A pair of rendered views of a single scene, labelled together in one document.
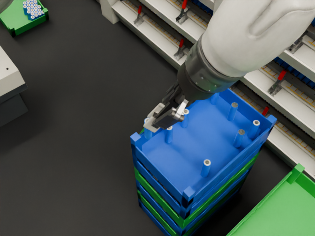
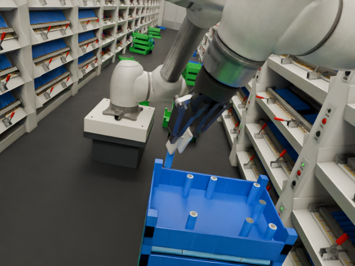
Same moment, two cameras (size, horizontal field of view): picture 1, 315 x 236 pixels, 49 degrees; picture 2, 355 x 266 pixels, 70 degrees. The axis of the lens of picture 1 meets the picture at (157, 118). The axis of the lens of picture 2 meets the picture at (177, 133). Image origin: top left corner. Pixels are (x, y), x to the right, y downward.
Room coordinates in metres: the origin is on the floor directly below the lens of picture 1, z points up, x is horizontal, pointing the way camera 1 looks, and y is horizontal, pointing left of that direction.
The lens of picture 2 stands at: (-0.01, -0.29, 0.84)
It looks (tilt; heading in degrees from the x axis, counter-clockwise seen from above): 26 degrees down; 36
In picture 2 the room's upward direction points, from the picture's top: 12 degrees clockwise
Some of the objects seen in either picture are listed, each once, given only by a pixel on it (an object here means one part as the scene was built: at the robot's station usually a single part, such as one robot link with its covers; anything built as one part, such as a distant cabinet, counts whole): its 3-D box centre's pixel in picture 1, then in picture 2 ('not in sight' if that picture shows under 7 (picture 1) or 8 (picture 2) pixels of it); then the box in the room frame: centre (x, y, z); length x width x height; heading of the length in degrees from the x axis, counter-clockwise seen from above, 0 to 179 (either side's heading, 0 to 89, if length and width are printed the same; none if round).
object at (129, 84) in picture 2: not in sight; (128, 82); (0.84, 0.70, 0.44); 0.18 x 0.16 x 0.22; 149
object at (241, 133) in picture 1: (238, 138); (244, 231); (0.43, -0.20, 0.44); 0.02 x 0.02 x 0.06
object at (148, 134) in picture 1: (148, 128); (170, 154); (0.41, 0.02, 0.51); 0.02 x 0.02 x 0.06
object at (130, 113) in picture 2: not in sight; (123, 108); (0.82, 0.69, 0.30); 0.22 x 0.18 x 0.06; 36
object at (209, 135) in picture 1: (203, 136); (213, 205); (0.44, -0.11, 0.44); 0.30 x 0.20 x 0.08; 131
